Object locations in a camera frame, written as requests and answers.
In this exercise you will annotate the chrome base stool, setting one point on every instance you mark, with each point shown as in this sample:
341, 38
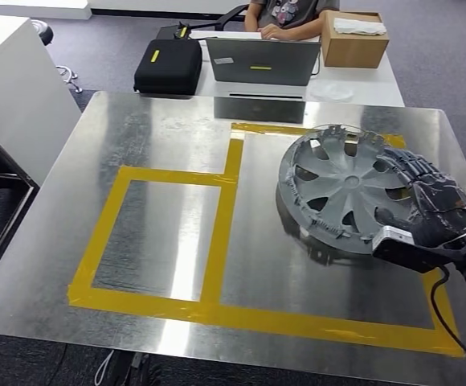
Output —
44, 32

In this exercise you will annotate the white cloth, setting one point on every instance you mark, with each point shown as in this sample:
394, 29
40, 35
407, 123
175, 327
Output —
359, 26

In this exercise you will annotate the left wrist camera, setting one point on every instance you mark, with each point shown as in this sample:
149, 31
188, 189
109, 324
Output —
134, 373

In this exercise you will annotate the cardboard box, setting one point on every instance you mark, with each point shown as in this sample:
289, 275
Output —
353, 50

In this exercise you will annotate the black hard case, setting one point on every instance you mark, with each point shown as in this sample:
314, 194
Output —
168, 66

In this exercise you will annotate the grey laptop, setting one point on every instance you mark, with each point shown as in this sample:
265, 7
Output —
263, 61

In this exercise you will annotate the black chair armrest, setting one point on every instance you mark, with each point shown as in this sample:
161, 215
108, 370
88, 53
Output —
228, 16

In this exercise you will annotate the person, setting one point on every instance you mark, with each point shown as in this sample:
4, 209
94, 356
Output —
293, 10

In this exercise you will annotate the steel workbench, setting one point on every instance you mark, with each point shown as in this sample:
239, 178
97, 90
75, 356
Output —
157, 240

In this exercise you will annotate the grey plastic hubcap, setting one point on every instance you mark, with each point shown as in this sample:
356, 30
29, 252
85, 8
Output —
337, 186

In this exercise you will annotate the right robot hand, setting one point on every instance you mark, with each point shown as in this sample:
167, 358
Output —
438, 213

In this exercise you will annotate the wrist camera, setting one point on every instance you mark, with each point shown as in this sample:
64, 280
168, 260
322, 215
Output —
393, 237
134, 373

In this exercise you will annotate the white desk steel legs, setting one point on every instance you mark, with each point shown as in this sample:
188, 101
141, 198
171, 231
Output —
24, 96

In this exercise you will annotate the white papers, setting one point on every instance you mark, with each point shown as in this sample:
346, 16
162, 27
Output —
225, 35

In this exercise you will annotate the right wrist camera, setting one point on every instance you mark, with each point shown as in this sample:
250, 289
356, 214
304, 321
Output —
393, 237

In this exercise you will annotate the yellow tape rectangles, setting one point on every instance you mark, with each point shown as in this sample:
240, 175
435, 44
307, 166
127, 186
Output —
225, 224

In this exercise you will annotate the black bag yellow tag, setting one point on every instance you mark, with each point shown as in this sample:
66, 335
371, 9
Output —
168, 32

